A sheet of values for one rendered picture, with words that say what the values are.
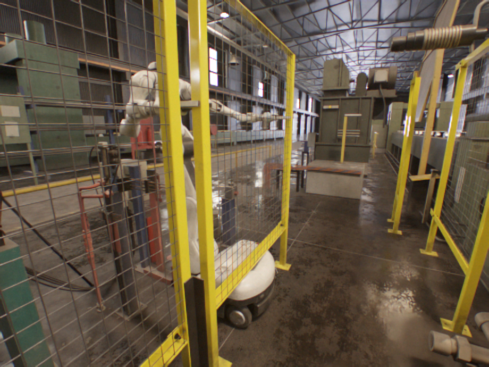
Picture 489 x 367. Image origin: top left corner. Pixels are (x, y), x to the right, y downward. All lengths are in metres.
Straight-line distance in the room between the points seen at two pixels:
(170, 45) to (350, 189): 4.12
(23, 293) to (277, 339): 1.33
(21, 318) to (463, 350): 2.03
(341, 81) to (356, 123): 0.92
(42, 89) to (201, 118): 8.82
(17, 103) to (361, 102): 7.10
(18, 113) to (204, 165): 6.11
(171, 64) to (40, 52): 9.06
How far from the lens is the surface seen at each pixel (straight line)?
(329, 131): 5.27
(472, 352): 1.69
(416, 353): 1.88
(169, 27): 0.85
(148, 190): 1.47
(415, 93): 3.19
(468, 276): 1.95
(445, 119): 14.40
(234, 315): 1.65
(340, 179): 4.56
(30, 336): 1.52
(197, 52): 0.95
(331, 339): 1.75
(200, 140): 0.92
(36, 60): 9.72
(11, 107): 6.81
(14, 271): 1.36
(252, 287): 1.53
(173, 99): 0.80
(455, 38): 2.90
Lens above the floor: 1.25
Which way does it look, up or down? 13 degrees down
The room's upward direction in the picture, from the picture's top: straight up
